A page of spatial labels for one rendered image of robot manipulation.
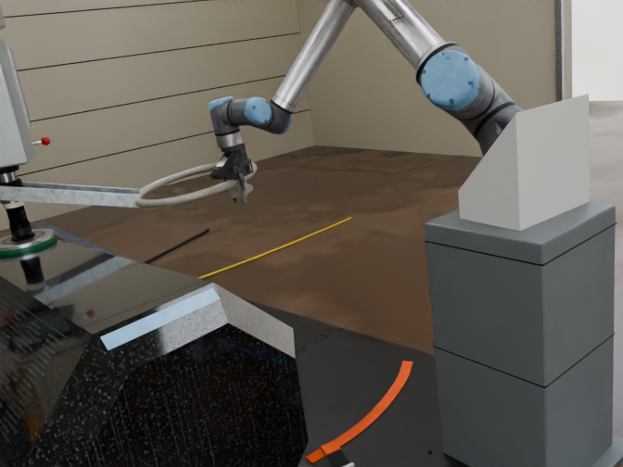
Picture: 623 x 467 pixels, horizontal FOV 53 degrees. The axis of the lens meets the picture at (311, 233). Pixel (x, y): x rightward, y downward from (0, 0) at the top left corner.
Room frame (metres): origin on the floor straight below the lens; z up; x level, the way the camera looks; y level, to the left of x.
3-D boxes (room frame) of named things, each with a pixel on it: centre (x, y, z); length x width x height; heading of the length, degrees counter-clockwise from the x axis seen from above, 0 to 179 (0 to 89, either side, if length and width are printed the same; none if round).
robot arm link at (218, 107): (2.24, 0.25, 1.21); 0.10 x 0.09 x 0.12; 56
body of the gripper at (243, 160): (2.25, 0.24, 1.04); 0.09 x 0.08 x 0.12; 134
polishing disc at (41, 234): (2.22, 1.05, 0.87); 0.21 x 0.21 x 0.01
